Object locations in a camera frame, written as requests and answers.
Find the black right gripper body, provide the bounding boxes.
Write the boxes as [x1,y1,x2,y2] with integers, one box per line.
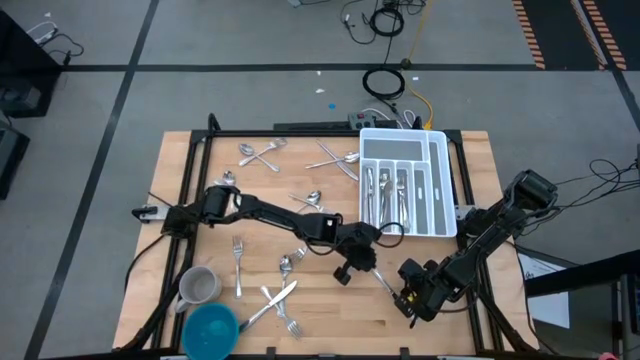
[399,257,446,321]

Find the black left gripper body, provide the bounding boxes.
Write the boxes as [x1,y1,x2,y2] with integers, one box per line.
[342,223,380,272]

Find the grey ceramic mug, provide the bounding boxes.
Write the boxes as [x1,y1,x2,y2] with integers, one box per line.
[175,265,224,314]

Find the teal bowl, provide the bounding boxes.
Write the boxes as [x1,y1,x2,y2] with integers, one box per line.
[181,302,241,360]

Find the white plastic cutlery tray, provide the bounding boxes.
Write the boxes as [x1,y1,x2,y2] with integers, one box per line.
[358,127,460,238]

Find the white paper sheet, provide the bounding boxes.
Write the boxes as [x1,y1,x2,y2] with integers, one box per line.
[517,252,572,330]

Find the grey power strip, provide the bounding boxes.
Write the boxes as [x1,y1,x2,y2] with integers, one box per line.
[347,111,377,130]

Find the pile of silver cutlery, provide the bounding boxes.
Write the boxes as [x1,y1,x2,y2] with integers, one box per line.
[117,112,541,360]

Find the black workbench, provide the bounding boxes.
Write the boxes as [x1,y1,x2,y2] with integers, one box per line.
[524,248,640,360]

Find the black hazard-striped floor mat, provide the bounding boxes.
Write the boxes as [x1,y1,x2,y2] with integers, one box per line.
[512,0,640,72]

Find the black equipment case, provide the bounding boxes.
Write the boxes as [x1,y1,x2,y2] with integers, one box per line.
[0,112,31,200]

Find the black cabinet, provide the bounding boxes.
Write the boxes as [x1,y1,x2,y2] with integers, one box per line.
[0,8,64,119]

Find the yellow floor cable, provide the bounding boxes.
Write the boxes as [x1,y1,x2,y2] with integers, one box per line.
[405,0,435,130]

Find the coiled black floor cable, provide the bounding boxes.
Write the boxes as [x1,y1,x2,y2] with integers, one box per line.
[361,66,407,101]
[368,4,406,38]

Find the loose black floor cables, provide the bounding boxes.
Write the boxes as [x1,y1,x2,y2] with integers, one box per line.
[544,157,640,239]

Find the white adapter cable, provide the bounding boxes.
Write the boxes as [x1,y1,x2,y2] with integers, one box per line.
[25,19,60,45]

